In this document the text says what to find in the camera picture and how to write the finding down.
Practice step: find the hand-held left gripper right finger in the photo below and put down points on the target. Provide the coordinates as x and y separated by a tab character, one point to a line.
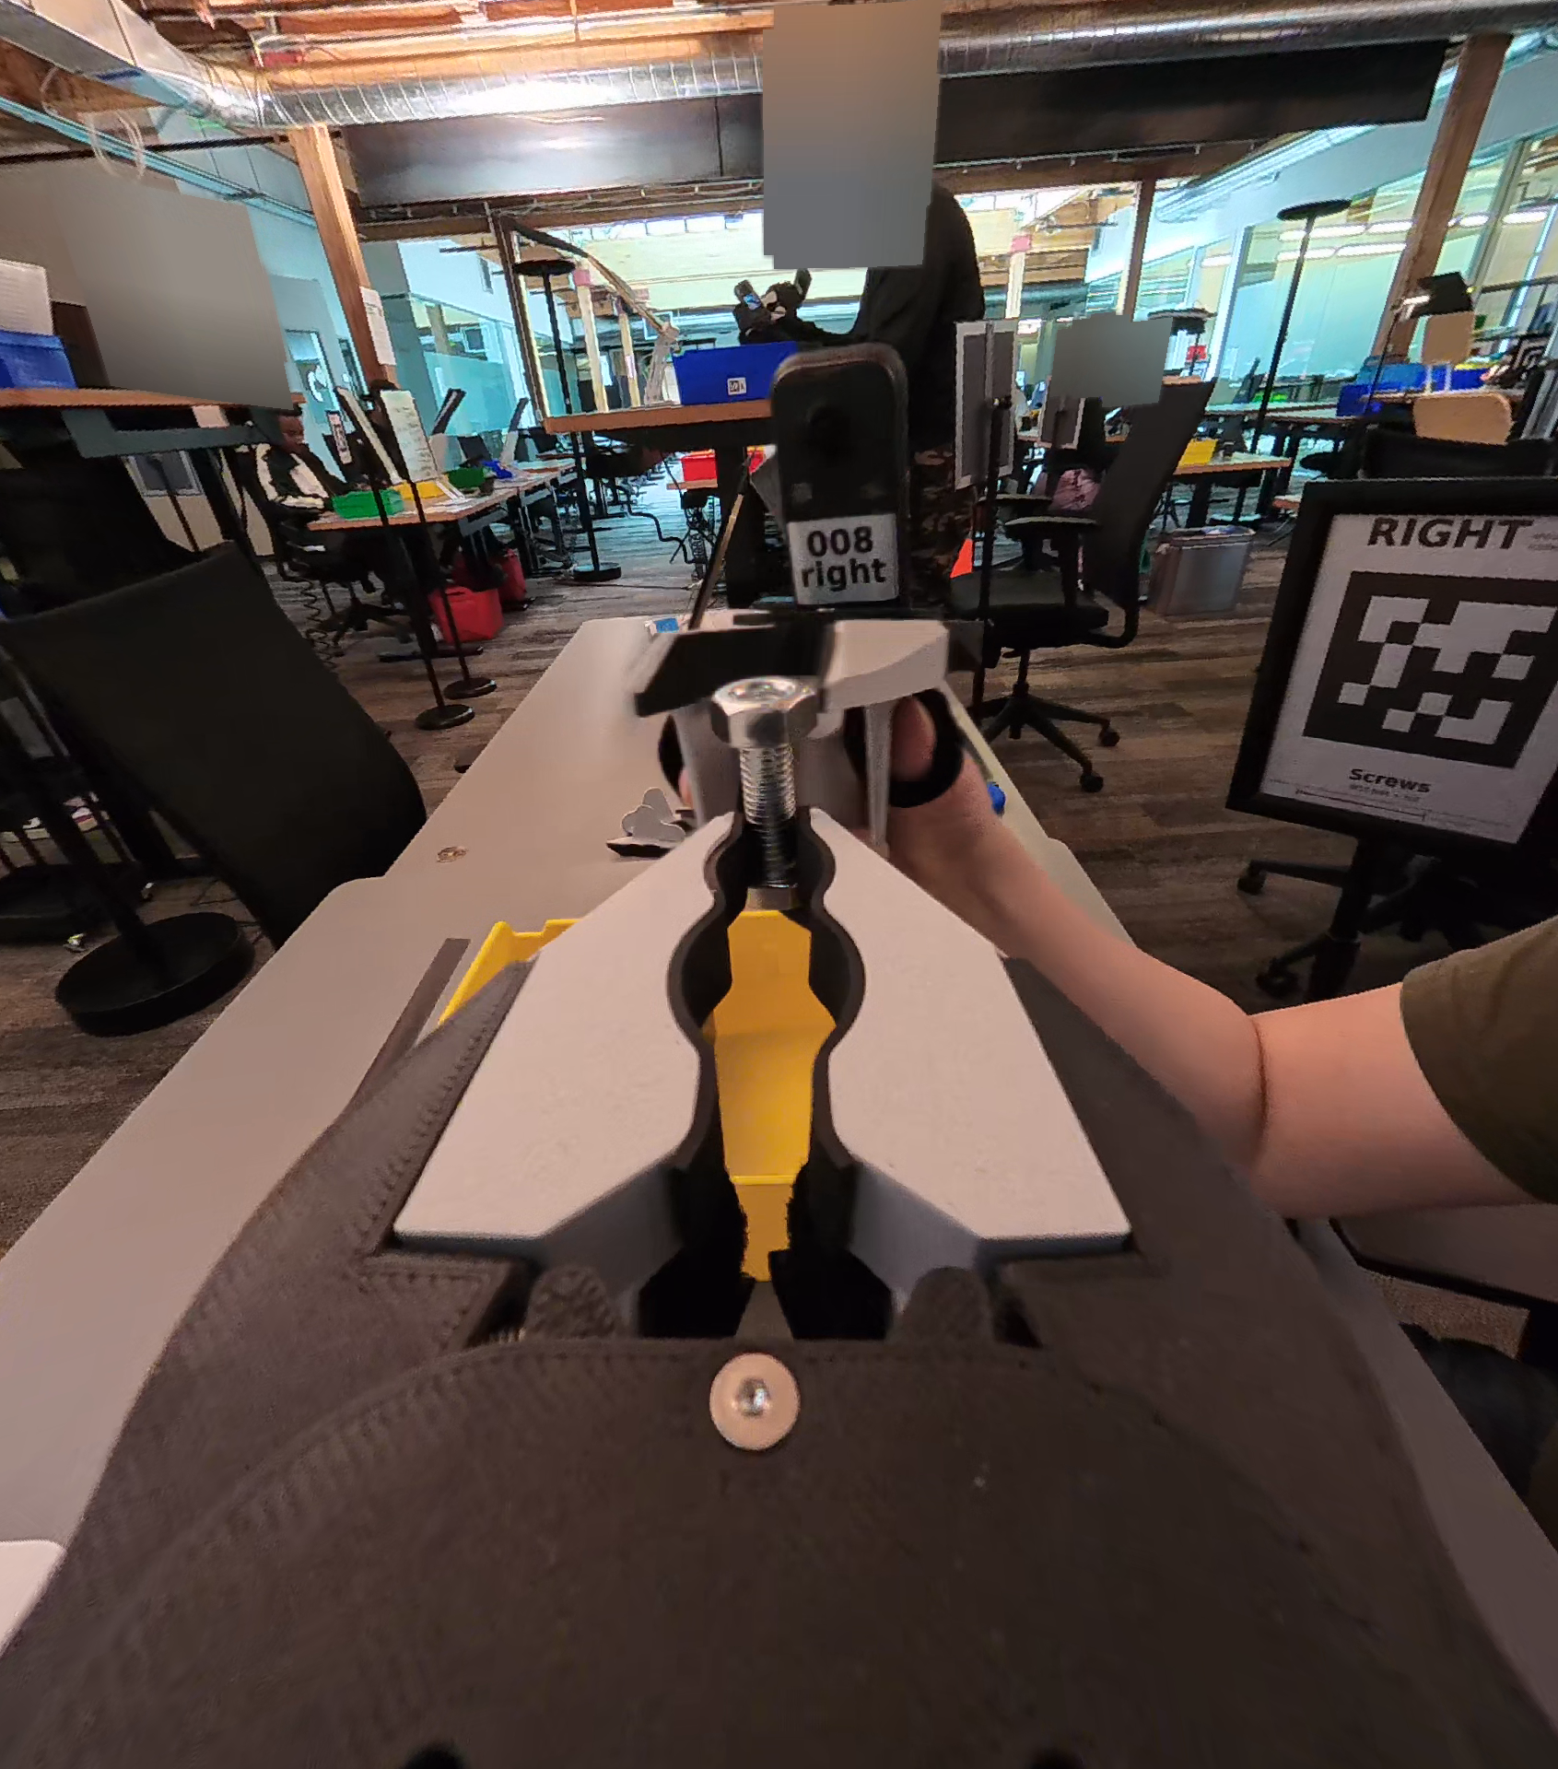
972	1106

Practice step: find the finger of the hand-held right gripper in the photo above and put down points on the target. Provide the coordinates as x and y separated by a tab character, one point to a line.
882	664
724	660

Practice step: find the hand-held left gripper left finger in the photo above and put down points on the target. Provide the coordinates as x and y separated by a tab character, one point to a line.
558	1106

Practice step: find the steel hex nut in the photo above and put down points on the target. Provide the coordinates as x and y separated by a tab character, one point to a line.
736	727

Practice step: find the steel hex bolt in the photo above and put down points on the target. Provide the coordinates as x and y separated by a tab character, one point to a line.
768	815

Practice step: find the yellow plastic bin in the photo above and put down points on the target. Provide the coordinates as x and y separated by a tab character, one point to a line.
757	1079

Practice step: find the person's right forearm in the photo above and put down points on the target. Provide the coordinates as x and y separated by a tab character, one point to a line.
1206	1051

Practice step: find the person's right hand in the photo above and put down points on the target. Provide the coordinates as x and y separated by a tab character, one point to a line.
957	830

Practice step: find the blue plastic bin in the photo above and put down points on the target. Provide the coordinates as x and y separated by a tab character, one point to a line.
729	373

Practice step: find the loose grey wavy plate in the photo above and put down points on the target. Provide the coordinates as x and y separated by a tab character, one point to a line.
652	815

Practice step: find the wooden standing desk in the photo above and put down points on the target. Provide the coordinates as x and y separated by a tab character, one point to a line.
641	414

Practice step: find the red tote bag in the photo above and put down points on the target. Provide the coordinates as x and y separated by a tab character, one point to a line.
462	618

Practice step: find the grey waste bin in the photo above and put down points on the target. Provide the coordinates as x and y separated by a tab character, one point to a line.
1201	574

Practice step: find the green plastic bin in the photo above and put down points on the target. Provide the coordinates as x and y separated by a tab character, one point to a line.
370	504

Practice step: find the black round base stand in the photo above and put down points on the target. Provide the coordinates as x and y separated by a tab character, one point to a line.
156	976

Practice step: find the black sign stand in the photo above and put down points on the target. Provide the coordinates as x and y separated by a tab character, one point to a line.
1359	898

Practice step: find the black mesh office chair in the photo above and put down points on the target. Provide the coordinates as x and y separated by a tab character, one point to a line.
197	732

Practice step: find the grey chair armrest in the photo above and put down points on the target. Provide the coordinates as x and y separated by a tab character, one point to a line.
1525	1257

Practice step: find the silver ventilation duct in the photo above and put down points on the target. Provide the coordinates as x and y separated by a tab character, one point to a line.
445	91

